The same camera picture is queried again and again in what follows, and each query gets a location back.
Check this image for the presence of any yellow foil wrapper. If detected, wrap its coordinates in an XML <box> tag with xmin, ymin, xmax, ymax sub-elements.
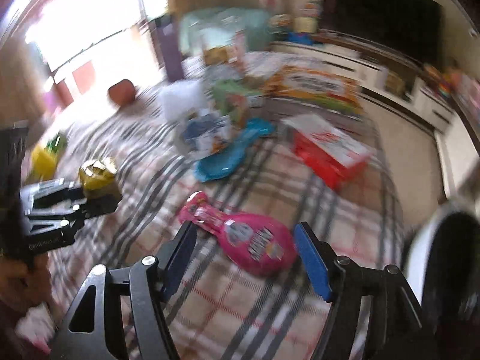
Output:
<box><xmin>78</xmin><ymin>157</ymin><xmax>122</xmax><ymax>201</ymax></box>

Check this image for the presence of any white trash bin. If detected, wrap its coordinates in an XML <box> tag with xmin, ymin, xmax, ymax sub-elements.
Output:
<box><xmin>402</xmin><ymin>201</ymin><xmax>479</xmax><ymax>359</ymax></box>

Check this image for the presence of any pink toy package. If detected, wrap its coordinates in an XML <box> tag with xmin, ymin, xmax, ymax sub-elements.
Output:
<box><xmin>179</xmin><ymin>191</ymin><xmax>297</xmax><ymax>276</ymax></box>

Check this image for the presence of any blue plastic toy paddle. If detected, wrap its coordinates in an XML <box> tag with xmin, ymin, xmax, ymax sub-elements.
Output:
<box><xmin>194</xmin><ymin>118</ymin><xmax>275</xmax><ymax>183</ymax></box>

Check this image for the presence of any printed paper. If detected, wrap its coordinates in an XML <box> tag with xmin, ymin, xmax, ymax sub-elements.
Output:
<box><xmin>173</xmin><ymin>111</ymin><xmax>233</xmax><ymax>160</ymax></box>

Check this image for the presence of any white foam fruit net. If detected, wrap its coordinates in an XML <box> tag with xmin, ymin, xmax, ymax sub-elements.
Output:
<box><xmin>158</xmin><ymin>80</ymin><xmax>208</xmax><ymax>122</ymax></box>

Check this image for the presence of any red white milk carton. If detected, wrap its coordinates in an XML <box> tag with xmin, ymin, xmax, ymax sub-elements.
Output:
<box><xmin>279</xmin><ymin>114</ymin><xmax>374</xmax><ymax>190</ymax></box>

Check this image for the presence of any person's left hand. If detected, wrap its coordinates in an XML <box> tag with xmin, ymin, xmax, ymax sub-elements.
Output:
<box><xmin>1</xmin><ymin>253</ymin><xmax>51</xmax><ymax>313</ymax></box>

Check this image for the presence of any green snack packet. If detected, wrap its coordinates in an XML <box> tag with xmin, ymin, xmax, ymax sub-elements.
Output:
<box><xmin>45</xmin><ymin>132</ymin><xmax>68</xmax><ymax>155</ymax></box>

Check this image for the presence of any red apple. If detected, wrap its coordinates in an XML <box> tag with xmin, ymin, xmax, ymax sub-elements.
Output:
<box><xmin>107</xmin><ymin>79</ymin><xmax>136</xmax><ymax>107</ymax></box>

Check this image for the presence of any plaid table cloth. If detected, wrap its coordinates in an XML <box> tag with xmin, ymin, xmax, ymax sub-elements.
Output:
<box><xmin>22</xmin><ymin>49</ymin><xmax>408</xmax><ymax>360</ymax></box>

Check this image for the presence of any purple thermos bottle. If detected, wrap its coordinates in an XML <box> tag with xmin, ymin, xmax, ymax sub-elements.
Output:
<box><xmin>149</xmin><ymin>13</ymin><xmax>185</xmax><ymax>82</ymax></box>

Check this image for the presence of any clear cookie jar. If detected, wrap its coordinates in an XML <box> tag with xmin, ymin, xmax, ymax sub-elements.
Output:
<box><xmin>202</xmin><ymin>29</ymin><xmax>247</xmax><ymax>76</ymax></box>

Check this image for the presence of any teal covered armchair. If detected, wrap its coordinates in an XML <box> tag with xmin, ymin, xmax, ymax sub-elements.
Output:
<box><xmin>179</xmin><ymin>7</ymin><xmax>272</xmax><ymax>55</ymax></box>

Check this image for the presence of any orange picture book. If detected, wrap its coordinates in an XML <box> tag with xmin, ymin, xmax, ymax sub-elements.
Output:
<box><xmin>261</xmin><ymin>65</ymin><xmax>363</xmax><ymax>116</ymax></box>

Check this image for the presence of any white tv cabinet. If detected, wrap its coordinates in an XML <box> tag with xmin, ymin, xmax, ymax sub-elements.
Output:
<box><xmin>271</xmin><ymin>41</ymin><xmax>467</xmax><ymax>134</ymax></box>

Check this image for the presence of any black television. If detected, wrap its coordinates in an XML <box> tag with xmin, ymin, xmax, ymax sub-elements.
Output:
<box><xmin>319</xmin><ymin>0</ymin><xmax>442</xmax><ymax>65</ymax></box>

